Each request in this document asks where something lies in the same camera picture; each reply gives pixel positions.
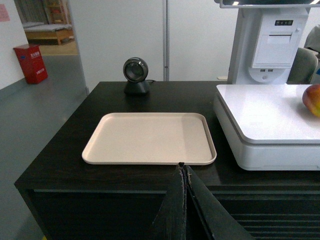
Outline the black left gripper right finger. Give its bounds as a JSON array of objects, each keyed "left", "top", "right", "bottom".
[{"left": 184, "top": 165, "right": 254, "bottom": 240}]

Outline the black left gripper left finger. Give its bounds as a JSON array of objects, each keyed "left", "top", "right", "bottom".
[{"left": 145, "top": 162, "right": 187, "bottom": 240}]

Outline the dark red yellow mango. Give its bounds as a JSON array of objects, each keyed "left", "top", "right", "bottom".
[{"left": 302, "top": 84, "right": 320, "bottom": 117}]

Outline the black checkout counter cabinet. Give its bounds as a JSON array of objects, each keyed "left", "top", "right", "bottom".
[{"left": 15, "top": 81, "right": 320, "bottom": 240}]

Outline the white checkout scale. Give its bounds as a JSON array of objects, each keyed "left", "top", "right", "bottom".
[{"left": 213, "top": 84, "right": 320, "bottom": 171}]

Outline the beige plastic tray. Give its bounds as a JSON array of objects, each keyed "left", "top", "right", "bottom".
[{"left": 82, "top": 112, "right": 217, "bottom": 166}]

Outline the round black barcode scanner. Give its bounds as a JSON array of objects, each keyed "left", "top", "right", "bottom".
[{"left": 123, "top": 57, "right": 150, "bottom": 95}]

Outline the grey office chair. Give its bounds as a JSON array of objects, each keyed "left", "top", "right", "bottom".
[{"left": 286, "top": 47, "right": 319, "bottom": 85}]

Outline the white POS terminal stand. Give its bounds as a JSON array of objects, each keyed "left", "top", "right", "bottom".
[{"left": 218, "top": 0, "right": 320, "bottom": 85}]

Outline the red fire extinguisher box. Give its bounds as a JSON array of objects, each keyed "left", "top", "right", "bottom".
[{"left": 13, "top": 44, "right": 48, "bottom": 84}]

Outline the grey vertical wall rail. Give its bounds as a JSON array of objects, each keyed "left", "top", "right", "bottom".
[{"left": 162, "top": 0, "right": 170, "bottom": 82}]

